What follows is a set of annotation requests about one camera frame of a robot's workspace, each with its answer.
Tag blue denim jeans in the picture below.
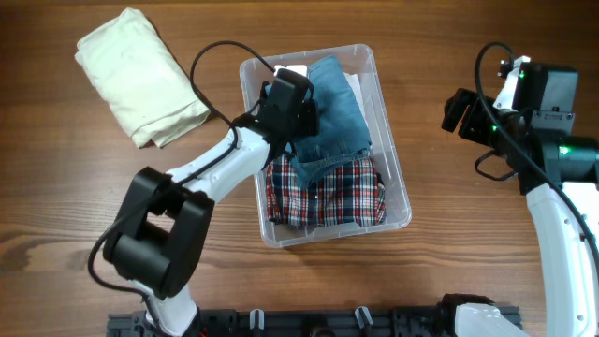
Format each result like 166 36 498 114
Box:
258 55 372 187

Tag plaid cloth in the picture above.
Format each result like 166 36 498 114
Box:
266 157 387 228

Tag cream cloth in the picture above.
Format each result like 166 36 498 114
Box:
75 7 210 148

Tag white printed t-shirt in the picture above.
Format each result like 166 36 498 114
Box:
343 73 365 117

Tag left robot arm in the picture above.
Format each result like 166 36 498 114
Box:
103 68 316 336

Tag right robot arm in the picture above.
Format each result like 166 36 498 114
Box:
442 56 598 336

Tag clear plastic storage bin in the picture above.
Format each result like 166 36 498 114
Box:
254 44 412 248

